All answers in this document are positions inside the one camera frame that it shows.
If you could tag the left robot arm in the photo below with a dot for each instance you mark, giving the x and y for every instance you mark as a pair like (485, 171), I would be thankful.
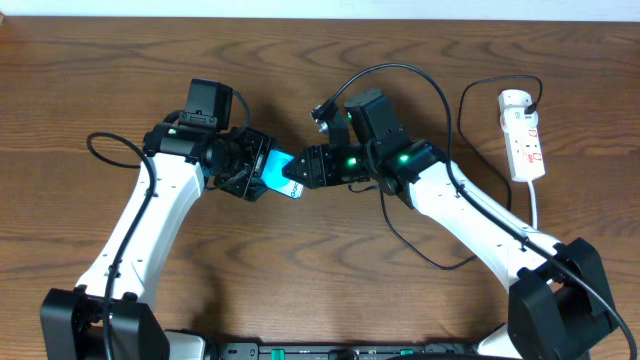
(109, 313)

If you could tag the white power strip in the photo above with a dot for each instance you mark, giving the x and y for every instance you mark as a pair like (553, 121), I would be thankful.
(521, 136)

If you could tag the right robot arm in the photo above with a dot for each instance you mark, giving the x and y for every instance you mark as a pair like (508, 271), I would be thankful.
(559, 301)

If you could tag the blue Galaxy smartphone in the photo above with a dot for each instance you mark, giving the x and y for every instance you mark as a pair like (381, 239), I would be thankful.
(273, 178)

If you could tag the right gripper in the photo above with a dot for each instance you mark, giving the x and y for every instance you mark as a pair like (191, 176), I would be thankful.
(316, 169)

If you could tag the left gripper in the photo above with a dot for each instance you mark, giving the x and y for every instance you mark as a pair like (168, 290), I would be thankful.
(255, 165)

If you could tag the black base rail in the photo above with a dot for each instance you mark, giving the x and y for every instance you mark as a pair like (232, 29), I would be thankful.
(255, 351)

